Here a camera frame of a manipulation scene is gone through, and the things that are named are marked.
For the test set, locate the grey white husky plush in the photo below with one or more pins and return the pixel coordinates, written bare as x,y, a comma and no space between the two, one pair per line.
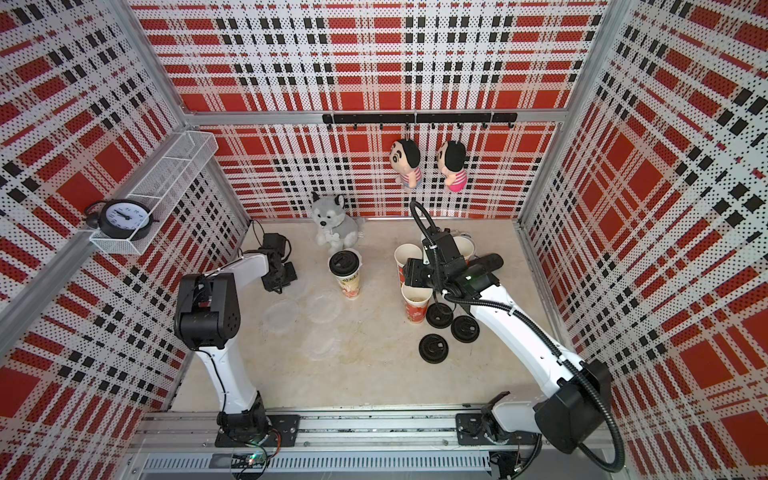
336,229

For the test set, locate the black round clock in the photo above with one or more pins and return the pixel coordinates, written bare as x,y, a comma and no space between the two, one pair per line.
120,219

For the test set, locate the red paper cup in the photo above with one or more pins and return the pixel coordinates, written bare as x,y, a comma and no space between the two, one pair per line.
465,246
416,300
403,254

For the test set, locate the black oblong case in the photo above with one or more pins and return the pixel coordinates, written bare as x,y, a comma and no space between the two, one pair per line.
490,262

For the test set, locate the black hook rail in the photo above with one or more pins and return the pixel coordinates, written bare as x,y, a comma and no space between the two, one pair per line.
381,119

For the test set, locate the boy doll striped shirt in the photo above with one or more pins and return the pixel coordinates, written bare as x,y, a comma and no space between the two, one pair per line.
405,159

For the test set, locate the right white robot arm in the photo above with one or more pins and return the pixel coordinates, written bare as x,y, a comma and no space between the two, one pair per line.
573,411

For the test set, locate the white wire basket shelf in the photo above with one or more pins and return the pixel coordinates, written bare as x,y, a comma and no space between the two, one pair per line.
163,186

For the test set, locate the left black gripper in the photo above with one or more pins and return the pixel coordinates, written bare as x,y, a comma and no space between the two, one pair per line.
270,284

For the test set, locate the metal base rail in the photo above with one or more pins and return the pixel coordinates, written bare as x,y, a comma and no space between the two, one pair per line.
411,442

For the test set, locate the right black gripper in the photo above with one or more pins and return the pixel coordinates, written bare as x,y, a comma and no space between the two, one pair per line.
414,274

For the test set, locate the yellow-red paper cup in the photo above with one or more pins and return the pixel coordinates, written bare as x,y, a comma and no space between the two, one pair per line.
350,285

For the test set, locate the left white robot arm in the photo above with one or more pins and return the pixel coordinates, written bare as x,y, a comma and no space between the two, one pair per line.
208,319

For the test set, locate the red paper cup front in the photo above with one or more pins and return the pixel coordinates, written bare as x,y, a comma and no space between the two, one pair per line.
416,300

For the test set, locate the boy doll pink shirt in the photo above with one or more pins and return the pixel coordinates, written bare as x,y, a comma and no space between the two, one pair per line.
451,160

